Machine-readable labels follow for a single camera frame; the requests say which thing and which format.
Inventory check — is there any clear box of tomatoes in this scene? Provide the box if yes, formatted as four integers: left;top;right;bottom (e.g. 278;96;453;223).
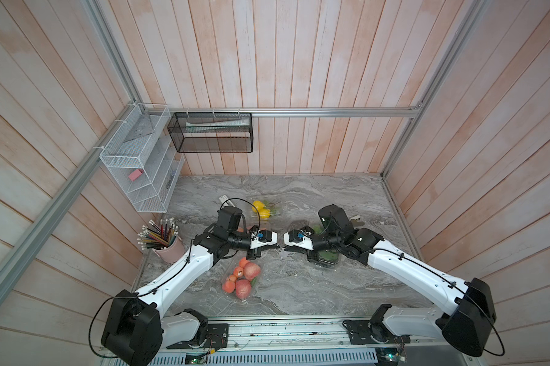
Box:
238;226;252;234

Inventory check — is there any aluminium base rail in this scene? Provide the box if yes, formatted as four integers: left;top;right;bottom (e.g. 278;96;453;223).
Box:
149;316;484;365

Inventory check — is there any pink eraser on shelf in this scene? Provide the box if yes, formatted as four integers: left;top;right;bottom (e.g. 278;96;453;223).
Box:
128;169;144;181

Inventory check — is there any yellow lemon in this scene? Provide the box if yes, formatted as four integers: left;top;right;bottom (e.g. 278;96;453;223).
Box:
258;208;271;220
252;201;265;210

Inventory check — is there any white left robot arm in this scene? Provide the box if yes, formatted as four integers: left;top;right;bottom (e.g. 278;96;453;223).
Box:
101;206;277;365

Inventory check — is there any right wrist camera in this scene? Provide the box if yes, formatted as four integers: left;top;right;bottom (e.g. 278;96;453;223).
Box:
283;227;315;251

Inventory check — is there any black mesh wall basket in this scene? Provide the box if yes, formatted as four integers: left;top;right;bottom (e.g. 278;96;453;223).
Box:
167;111;254;153

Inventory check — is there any white mesh wall shelf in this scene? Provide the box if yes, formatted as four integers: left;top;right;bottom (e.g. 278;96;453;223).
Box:
99;103;185;214

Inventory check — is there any pink cup of pencils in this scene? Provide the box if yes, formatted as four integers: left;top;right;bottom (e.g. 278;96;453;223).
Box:
137;217;186;264

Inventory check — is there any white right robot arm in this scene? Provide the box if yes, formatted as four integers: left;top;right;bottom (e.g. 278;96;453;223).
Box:
284;204;497;357

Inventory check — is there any small brown white object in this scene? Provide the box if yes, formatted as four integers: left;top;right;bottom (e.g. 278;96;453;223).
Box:
350;215;365;227

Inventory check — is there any yellow lemon upper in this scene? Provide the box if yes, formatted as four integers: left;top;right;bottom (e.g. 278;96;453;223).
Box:
252;201;265;210

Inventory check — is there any clear box of apples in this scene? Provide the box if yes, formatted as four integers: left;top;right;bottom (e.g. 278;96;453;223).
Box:
218;256;263;302

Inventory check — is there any clear box of lemons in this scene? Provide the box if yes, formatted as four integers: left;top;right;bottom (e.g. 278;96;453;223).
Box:
250;199;282;221

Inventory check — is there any yellow lemon lower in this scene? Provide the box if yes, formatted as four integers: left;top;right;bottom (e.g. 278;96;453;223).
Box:
258;208;271;220

